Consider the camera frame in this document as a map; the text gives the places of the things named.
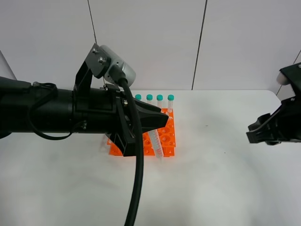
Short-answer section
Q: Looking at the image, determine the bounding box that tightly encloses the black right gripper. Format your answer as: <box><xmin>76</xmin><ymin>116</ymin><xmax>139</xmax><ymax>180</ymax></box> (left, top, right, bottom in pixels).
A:
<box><xmin>246</xmin><ymin>98</ymin><xmax>301</xmax><ymax>145</ymax></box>

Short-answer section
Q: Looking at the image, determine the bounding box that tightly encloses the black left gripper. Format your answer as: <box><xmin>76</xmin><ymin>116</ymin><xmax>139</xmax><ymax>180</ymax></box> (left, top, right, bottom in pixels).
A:
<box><xmin>72</xmin><ymin>85</ymin><xmax>169</xmax><ymax>157</ymax></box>

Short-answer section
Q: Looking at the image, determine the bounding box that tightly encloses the teal capped test tube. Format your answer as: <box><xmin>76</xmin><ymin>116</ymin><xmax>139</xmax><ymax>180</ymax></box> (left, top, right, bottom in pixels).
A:
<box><xmin>148</xmin><ymin>112</ymin><xmax>170</xmax><ymax>163</ymax></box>

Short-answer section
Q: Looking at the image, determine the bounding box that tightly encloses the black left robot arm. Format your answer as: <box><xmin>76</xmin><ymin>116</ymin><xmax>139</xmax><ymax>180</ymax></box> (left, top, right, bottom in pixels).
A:
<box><xmin>0</xmin><ymin>77</ymin><xmax>136</xmax><ymax>156</ymax></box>

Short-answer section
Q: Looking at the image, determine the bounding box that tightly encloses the row tube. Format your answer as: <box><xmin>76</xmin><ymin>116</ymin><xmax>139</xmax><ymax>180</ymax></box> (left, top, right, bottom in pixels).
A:
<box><xmin>157</xmin><ymin>94</ymin><xmax>163</xmax><ymax>109</ymax></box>
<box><xmin>167</xmin><ymin>94</ymin><xmax>174</xmax><ymax>113</ymax></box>
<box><xmin>135</xmin><ymin>94</ymin><xmax>142</xmax><ymax>100</ymax></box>
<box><xmin>146</xmin><ymin>94</ymin><xmax>153</xmax><ymax>105</ymax></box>

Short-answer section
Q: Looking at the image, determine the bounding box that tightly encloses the orange test tube rack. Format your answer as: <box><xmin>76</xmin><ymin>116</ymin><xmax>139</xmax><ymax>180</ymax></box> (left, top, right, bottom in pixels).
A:
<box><xmin>107</xmin><ymin>112</ymin><xmax>176</xmax><ymax>157</ymax></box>

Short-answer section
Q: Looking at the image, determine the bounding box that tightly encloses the back row tube far right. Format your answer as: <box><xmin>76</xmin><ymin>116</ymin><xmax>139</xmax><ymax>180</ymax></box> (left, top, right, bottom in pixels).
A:
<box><xmin>167</xmin><ymin>94</ymin><xmax>174</xmax><ymax>113</ymax></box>

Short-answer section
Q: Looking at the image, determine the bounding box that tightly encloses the black left camera cable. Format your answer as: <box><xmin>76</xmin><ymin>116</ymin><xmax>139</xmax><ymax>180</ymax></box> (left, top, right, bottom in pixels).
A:
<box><xmin>110</xmin><ymin>67</ymin><xmax>144</xmax><ymax>226</ymax></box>

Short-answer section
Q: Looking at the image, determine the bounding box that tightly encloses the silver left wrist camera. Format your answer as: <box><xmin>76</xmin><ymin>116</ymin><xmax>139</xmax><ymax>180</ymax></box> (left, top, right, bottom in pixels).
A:
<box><xmin>85</xmin><ymin>43</ymin><xmax>136</xmax><ymax>86</ymax></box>

